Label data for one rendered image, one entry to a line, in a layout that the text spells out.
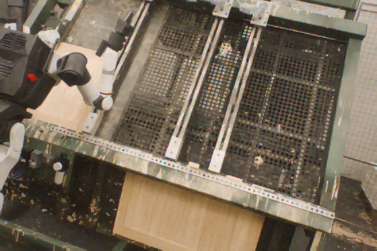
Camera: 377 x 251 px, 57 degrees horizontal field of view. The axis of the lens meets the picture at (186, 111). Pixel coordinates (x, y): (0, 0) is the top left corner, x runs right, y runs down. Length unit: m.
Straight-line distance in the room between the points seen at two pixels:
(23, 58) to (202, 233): 1.43
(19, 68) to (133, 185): 1.03
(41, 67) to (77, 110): 0.54
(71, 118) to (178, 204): 0.85
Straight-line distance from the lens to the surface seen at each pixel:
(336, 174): 2.07
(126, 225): 2.42
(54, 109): 2.31
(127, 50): 2.31
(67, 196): 2.49
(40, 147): 2.23
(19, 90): 1.74
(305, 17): 2.44
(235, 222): 2.23
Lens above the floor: 1.52
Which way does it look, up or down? 10 degrees down
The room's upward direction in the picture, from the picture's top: 14 degrees clockwise
